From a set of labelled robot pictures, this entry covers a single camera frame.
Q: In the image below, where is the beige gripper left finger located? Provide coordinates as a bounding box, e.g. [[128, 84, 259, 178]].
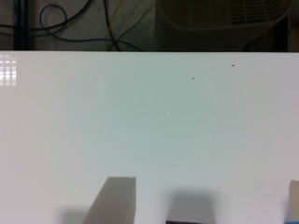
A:
[[82, 177, 136, 224]]

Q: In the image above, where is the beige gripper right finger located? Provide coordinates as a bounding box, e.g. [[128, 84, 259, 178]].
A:
[[286, 180, 299, 224]]

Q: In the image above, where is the white slatted plastic appliance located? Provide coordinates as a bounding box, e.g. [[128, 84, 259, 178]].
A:
[[149, 0, 294, 52]]

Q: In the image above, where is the yellow cable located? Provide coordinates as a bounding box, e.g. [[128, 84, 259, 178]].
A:
[[106, 0, 124, 52]]

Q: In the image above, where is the blue cable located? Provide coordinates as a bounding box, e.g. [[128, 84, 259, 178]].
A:
[[0, 3, 144, 52]]

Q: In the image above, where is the black cable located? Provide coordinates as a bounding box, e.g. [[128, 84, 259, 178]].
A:
[[0, 0, 94, 32]]

